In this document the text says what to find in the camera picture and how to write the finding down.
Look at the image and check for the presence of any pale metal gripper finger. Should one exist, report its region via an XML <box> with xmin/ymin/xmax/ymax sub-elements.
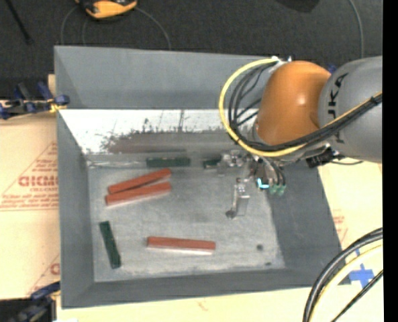
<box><xmin>237</xmin><ymin>184</ymin><xmax>252</xmax><ymax>217</ymax></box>
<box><xmin>230</xmin><ymin>178</ymin><xmax>241</xmax><ymax>215</ymax></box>

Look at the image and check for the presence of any grey metal bin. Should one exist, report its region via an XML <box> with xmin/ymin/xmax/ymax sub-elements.
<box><xmin>53</xmin><ymin>45</ymin><xmax>342</xmax><ymax>308</ymax></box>

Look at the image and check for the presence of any red-brown flat block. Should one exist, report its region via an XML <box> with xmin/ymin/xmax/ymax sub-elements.
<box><xmin>104</xmin><ymin>181</ymin><xmax>172</xmax><ymax>209</ymax></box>
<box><xmin>146</xmin><ymin>235</ymin><xmax>217</xmax><ymax>256</ymax></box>
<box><xmin>107</xmin><ymin>168</ymin><xmax>172</xmax><ymax>195</ymax></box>

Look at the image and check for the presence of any brown cardboard board red print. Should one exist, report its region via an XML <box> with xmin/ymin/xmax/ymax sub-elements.
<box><xmin>0</xmin><ymin>74</ymin><xmax>62</xmax><ymax>302</ymax></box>

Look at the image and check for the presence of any black cylinder on white bracket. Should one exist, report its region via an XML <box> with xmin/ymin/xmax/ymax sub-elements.
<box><xmin>305</xmin><ymin>146</ymin><xmax>336</xmax><ymax>169</ymax></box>

